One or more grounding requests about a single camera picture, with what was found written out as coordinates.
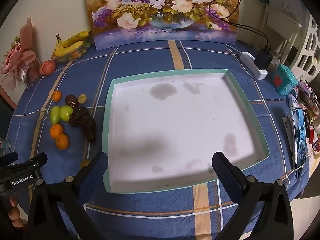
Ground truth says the white tray with green rim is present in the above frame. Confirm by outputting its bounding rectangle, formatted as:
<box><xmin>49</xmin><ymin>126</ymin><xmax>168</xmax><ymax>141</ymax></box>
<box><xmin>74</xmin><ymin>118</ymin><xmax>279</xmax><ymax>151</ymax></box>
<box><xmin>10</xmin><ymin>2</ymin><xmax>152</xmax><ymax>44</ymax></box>
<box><xmin>102</xmin><ymin>69</ymin><xmax>270</xmax><ymax>194</ymax></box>

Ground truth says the white power strip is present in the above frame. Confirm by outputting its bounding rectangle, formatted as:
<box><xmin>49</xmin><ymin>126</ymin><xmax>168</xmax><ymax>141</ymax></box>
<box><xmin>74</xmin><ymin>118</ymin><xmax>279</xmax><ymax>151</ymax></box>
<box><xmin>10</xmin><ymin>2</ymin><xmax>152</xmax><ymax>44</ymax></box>
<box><xmin>240</xmin><ymin>52</ymin><xmax>268</xmax><ymax>80</ymax></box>

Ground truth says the white chair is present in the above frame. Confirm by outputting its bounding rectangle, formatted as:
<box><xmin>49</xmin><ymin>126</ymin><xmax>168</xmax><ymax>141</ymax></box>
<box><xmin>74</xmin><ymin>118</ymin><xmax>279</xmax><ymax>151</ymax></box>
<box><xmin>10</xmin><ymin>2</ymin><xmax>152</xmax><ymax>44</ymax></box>
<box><xmin>260</xmin><ymin>5</ymin><xmax>304</xmax><ymax>65</ymax></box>

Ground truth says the teal box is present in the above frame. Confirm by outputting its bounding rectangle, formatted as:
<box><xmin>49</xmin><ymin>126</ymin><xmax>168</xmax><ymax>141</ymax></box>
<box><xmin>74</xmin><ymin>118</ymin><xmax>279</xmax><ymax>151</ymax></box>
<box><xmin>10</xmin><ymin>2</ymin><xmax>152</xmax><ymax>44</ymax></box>
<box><xmin>272</xmin><ymin>64</ymin><xmax>299</xmax><ymax>95</ymax></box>

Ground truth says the pile of small trinkets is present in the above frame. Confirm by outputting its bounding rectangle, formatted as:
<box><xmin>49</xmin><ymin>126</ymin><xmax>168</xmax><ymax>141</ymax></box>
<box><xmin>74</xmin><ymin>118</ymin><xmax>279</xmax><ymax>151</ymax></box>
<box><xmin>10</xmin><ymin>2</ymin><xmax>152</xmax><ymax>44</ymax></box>
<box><xmin>296</xmin><ymin>79</ymin><xmax>320</xmax><ymax>153</ymax></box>

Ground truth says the black charger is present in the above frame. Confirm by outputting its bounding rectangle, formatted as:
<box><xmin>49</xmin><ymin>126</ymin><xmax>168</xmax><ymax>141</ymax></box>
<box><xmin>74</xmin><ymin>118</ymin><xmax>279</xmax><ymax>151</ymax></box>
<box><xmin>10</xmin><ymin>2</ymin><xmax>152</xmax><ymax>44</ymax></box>
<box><xmin>254</xmin><ymin>49</ymin><xmax>273</xmax><ymax>70</ymax></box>

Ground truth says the yellow banana bunch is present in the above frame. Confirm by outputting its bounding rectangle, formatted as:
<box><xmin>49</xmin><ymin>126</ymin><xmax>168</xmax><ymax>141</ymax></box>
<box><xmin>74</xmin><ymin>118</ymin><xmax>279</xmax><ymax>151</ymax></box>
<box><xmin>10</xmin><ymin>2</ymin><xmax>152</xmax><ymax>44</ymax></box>
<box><xmin>54</xmin><ymin>31</ymin><xmax>92</xmax><ymax>58</ymax></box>

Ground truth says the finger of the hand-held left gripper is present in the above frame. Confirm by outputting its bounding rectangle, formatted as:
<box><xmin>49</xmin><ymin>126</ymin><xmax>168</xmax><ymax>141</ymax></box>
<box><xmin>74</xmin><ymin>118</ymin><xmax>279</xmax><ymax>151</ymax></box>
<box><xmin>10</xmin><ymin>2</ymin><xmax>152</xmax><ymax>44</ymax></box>
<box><xmin>10</xmin><ymin>153</ymin><xmax>48</xmax><ymax>173</ymax></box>
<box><xmin>0</xmin><ymin>152</ymin><xmax>18</xmax><ymax>167</ymax></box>

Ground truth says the clear plastic bottle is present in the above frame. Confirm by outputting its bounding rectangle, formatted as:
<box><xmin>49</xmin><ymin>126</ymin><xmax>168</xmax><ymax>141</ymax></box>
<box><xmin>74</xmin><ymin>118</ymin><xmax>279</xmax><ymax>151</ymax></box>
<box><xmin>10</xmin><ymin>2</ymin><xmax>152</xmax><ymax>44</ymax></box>
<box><xmin>0</xmin><ymin>137</ymin><xmax>12</xmax><ymax>157</ymax></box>

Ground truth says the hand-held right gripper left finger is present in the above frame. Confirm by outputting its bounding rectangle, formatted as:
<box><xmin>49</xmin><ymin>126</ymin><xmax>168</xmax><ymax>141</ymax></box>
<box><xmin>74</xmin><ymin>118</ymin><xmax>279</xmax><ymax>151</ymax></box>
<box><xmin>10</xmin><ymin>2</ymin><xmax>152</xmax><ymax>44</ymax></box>
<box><xmin>27</xmin><ymin>151</ymin><xmax>109</xmax><ymax>240</ymax></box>

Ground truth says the white lattice furniture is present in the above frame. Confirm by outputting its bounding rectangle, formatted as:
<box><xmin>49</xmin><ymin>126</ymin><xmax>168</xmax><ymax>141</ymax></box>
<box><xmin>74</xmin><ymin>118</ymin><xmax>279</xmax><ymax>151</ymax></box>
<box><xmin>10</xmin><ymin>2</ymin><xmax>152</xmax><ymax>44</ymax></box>
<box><xmin>295</xmin><ymin>15</ymin><xmax>320</xmax><ymax>80</ymax></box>

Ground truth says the smartphone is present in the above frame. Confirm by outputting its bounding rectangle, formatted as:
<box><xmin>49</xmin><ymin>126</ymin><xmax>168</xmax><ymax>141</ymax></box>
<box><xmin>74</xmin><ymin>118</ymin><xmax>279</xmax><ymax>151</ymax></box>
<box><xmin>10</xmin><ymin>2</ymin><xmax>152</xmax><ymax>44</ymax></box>
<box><xmin>291</xmin><ymin>107</ymin><xmax>308</xmax><ymax>170</ymax></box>

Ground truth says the grey phone stand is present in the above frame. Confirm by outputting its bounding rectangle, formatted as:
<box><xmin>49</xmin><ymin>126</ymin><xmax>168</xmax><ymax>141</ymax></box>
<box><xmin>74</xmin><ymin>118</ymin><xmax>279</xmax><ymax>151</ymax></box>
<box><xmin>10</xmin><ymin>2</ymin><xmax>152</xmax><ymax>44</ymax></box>
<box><xmin>282</xmin><ymin>116</ymin><xmax>297</xmax><ymax>159</ymax></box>

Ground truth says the small white device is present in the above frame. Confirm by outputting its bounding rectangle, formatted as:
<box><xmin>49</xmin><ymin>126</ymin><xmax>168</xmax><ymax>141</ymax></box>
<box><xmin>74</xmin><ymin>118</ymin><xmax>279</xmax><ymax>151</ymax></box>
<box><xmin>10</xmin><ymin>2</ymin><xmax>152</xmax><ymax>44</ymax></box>
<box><xmin>287</xmin><ymin>93</ymin><xmax>300</xmax><ymax>109</ymax></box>

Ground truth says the black charger cable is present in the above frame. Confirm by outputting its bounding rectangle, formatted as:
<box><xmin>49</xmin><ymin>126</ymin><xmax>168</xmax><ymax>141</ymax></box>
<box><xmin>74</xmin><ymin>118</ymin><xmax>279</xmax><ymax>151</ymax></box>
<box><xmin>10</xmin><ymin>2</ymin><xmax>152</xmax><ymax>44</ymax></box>
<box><xmin>209</xmin><ymin>0</ymin><xmax>272</xmax><ymax>53</ymax></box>
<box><xmin>208</xmin><ymin>0</ymin><xmax>272</xmax><ymax>53</ymax></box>

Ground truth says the flower painting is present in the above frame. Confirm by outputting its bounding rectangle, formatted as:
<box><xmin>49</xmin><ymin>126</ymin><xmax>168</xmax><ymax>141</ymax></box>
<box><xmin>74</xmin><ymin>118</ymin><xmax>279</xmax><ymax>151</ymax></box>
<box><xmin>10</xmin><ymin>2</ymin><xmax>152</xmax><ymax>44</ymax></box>
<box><xmin>84</xmin><ymin>0</ymin><xmax>240</xmax><ymax>51</ymax></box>

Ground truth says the pink wrapped bouquet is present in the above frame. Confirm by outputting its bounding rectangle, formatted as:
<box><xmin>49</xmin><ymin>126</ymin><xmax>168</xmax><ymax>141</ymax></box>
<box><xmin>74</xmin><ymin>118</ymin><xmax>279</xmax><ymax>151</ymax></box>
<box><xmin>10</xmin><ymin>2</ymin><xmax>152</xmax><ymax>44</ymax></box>
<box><xmin>0</xmin><ymin>17</ymin><xmax>42</xmax><ymax>88</ymax></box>

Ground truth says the red apple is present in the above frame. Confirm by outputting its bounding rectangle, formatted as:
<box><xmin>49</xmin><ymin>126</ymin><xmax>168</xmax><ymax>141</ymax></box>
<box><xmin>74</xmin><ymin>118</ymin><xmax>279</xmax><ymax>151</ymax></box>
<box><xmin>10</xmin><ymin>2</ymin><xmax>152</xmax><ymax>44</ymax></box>
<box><xmin>39</xmin><ymin>60</ymin><xmax>56</xmax><ymax>76</ymax></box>

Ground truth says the large dark brown date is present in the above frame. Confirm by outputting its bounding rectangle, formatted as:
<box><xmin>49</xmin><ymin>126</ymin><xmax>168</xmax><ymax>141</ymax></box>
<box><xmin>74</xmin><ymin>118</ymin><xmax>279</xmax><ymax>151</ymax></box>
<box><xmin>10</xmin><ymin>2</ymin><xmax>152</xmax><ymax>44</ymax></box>
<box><xmin>80</xmin><ymin>115</ymin><xmax>97</xmax><ymax>142</ymax></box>

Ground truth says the person's left hand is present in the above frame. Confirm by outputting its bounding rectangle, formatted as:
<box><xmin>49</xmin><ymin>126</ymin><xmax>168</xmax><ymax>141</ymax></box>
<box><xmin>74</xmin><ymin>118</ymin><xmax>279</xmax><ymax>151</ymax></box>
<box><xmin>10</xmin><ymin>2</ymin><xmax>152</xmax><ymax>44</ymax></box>
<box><xmin>7</xmin><ymin>196</ymin><xmax>25</xmax><ymax>228</ymax></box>

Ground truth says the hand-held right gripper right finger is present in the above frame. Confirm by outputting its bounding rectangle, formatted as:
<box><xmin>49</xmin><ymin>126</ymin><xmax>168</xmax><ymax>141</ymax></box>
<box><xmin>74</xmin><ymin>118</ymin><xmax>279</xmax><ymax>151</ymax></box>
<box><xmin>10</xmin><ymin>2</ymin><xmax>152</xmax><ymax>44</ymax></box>
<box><xmin>212</xmin><ymin>151</ymin><xmax>293</xmax><ymax>240</ymax></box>

